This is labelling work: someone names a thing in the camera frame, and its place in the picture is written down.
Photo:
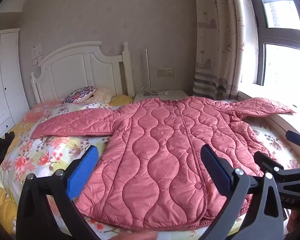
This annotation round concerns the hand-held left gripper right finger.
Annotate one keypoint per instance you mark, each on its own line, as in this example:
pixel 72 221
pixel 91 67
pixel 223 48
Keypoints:
pixel 216 168

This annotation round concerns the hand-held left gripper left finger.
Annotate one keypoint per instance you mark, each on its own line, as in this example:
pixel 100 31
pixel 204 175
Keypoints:
pixel 83 168

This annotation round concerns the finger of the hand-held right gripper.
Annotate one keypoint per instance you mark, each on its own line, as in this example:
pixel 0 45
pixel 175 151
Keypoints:
pixel 266 162
pixel 296 137

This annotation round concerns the pink quilted jacket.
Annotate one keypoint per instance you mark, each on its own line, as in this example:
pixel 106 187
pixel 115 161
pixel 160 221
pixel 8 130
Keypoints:
pixel 160 155

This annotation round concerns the floral bed sheet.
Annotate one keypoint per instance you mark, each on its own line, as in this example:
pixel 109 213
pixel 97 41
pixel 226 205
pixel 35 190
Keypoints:
pixel 40 155

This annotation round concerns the patterned round-print pillow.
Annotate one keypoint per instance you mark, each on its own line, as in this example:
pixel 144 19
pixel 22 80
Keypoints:
pixel 80 94

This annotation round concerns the peach checked pillow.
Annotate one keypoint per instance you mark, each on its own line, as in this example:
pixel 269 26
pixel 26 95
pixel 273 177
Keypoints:
pixel 102 95

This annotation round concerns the yellow pillow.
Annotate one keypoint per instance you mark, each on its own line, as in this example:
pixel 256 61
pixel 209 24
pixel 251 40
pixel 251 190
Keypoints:
pixel 121 100

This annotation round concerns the dark cloth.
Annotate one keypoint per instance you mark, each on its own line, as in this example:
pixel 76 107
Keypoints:
pixel 1 147

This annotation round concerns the white nightstand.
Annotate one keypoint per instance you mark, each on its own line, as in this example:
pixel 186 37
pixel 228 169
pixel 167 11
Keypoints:
pixel 170 96

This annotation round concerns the dark framed window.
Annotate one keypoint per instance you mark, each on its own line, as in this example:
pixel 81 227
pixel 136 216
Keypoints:
pixel 282 42

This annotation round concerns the white wooden headboard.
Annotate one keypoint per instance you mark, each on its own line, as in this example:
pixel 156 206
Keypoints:
pixel 72 72

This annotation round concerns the white pole lamp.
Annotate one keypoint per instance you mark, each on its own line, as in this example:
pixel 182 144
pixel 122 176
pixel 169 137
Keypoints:
pixel 147 72

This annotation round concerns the white wardrobe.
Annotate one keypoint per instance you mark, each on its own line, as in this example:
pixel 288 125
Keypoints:
pixel 2 85

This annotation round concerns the ship print curtain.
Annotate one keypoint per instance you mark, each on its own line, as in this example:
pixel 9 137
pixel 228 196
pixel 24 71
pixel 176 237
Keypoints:
pixel 215 42

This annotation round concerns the wall socket panel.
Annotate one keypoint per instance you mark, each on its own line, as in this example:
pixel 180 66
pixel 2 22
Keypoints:
pixel 165 72

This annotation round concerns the wall light switch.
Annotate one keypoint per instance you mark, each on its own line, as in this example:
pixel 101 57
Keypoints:
pixel 36 61

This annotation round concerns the paper wall note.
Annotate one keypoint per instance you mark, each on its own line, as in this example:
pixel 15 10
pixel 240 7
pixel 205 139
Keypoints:
pixel 36 49

